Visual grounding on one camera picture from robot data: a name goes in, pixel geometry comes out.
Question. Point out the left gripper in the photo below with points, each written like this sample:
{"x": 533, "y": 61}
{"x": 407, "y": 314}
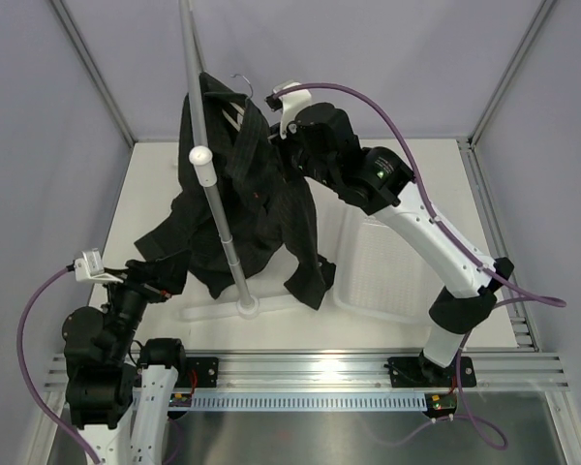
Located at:
{"x": 153, "y": 294}

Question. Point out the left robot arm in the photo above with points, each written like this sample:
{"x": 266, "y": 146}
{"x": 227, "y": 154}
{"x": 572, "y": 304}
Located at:
{"x": 120, "y": 410}

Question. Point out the grey clothes rack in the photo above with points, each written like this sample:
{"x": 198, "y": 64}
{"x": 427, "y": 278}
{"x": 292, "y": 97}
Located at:
{"x": 247, "y": 306}

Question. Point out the white slotted cable duct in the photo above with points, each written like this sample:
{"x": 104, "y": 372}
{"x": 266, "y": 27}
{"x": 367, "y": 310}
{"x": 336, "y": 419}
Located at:
{"x": 301, "y": 402}

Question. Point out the cream plastic hanger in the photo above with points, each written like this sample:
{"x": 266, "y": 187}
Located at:
{"x": 234, "y": 112}

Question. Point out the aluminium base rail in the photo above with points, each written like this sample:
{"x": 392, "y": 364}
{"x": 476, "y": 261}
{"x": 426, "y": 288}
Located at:
{"x": 363, "y": 371}

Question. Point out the black pinstriped shirt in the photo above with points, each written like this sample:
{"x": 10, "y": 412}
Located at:
{"x": 267, "y": 207}

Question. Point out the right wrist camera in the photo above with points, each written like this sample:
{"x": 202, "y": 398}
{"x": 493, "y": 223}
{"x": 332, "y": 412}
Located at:
{"x": 290, "y": 105}

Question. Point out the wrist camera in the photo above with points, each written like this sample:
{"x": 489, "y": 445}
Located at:
{"x": 89, "y": 269}
{"x": 290, "y": 105}

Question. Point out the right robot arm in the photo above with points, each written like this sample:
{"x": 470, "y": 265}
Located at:
{"x": 320, "y": 144}

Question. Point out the white perforated plastic basket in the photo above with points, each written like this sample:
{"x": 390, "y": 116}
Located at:
{"x": 380, "y": 276}

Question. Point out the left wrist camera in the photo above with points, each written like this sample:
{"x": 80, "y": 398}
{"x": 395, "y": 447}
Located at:
{"x": 89, "y": 269}

